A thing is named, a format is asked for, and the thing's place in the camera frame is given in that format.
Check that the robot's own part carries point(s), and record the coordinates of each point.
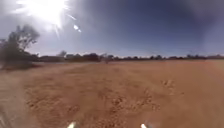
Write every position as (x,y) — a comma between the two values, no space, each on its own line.
(143,126)
(71,125)

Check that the bare-branched tree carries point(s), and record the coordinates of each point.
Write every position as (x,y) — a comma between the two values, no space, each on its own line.
(16,46)

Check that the row of trees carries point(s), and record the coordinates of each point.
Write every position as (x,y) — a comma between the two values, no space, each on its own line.
(133,57)

